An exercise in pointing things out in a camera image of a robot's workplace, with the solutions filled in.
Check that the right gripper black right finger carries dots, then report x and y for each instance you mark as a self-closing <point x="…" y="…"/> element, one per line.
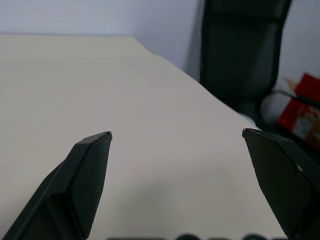
<point x="282" y="180"/>

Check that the black office chair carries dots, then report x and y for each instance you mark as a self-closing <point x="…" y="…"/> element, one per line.
<point x="240" y="50"/>

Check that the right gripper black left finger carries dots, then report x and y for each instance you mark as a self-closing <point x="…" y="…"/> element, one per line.
<point x="82" y="180"/>

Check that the red cardboard box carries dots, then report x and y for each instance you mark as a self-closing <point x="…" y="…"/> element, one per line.
<point x="307" y="115"/>

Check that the white round object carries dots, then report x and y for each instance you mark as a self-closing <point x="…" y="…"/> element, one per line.
<point x="275" y="107"/>

